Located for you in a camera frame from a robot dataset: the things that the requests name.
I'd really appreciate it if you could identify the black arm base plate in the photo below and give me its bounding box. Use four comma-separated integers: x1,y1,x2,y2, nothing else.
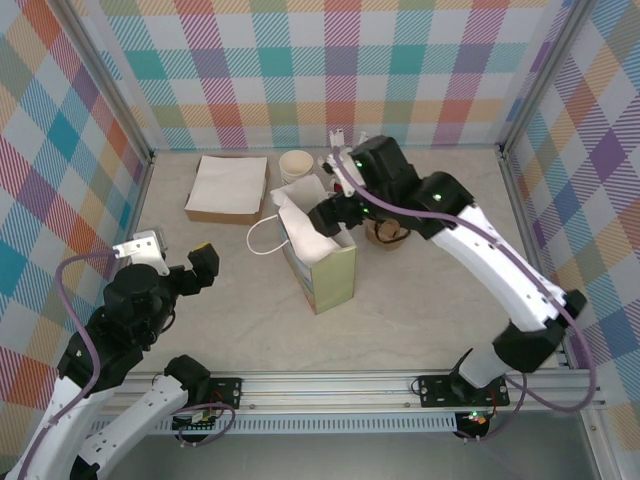
417,373,510,409
197,377,245,412

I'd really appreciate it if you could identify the slotted grey cable duct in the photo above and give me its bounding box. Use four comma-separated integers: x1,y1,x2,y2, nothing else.
79,417,459,435

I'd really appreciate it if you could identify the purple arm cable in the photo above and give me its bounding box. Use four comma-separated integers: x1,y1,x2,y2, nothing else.
332,147,597,444
0,249,236,480

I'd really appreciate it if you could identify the aluminium front rail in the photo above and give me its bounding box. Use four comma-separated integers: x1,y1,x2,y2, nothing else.
54,369,607,414

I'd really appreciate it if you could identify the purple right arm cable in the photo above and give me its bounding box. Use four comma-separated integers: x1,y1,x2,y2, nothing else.
332,147,597,444

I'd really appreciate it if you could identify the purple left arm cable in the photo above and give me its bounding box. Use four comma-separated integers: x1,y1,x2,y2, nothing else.
0,249,236,480

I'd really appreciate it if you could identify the aluminium frame post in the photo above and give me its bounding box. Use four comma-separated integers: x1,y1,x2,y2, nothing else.
59,0,157,166
499,0,594,156

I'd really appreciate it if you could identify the green white paper bag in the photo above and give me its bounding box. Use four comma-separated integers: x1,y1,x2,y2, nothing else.
246,175,359,315

